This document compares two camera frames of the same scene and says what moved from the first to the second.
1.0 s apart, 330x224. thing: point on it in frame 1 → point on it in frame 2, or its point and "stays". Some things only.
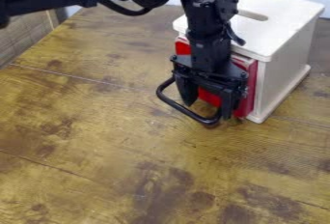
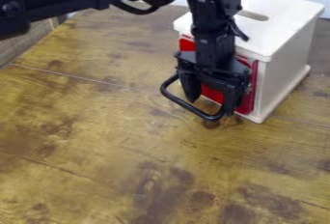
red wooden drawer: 209,93 stays
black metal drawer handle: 160,93 → 165,93
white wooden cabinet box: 278,26 stays
